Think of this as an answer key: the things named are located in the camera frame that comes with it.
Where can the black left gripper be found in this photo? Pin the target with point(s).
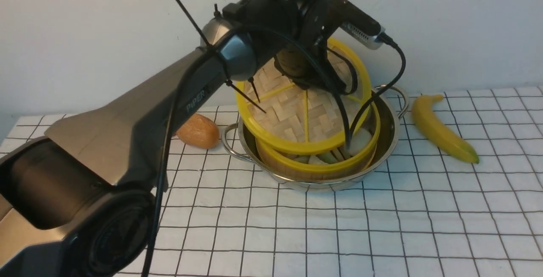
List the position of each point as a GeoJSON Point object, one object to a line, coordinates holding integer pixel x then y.
{"type": "Point", "coordinates": [288, 32]}

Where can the yellow bamboo steamer lid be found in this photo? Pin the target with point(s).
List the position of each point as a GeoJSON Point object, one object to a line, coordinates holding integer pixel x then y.
{"type": "Point", "coordinates": [296, 121]}

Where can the yellow bamboo steamer basket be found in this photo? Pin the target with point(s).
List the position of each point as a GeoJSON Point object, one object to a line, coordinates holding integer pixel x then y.
{"type": "Point", "coordinates": [330, 165]}

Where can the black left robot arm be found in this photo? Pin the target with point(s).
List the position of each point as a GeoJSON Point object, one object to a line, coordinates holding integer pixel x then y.
{"type": "Point", "coordinates": [84, 199]}

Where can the stainless steel pot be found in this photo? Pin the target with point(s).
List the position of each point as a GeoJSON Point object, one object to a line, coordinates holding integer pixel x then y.
{"type": "Point", "coordinates": [387, 141]}

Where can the brown potato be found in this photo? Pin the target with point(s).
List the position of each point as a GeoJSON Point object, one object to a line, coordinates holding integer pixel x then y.
{"type": "Point", "coordinates": [199, 131]}

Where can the yellow banana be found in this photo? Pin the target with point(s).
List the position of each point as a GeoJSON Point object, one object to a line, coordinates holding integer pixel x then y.
{"type": "Point", "coordinates": [430, 126]}

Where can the white grid tablecloth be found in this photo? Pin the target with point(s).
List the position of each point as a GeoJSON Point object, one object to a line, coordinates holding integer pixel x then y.
{"type": "Point", "coordinates": [421, 213]}

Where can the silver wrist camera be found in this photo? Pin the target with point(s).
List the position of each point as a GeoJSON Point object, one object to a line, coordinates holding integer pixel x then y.
{"type": "Point", "coordinates": [342, 14]}

